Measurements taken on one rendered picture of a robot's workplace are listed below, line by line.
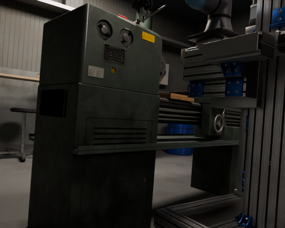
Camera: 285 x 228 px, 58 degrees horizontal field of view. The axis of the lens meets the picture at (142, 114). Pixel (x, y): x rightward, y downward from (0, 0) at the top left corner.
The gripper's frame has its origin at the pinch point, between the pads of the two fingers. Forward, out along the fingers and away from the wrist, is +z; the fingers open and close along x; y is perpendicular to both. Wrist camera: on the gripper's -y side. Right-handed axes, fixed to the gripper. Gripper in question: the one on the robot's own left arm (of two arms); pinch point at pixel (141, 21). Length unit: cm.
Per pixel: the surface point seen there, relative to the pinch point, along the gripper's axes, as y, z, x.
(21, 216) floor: -51, 135, -49
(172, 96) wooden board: 6, 47, 31
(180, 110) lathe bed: 4, 57, 43
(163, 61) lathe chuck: 3.0, 23.1, 20.5
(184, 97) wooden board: 6, 46, 45
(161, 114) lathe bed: 4, 61, 22
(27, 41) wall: -302, -43, 36
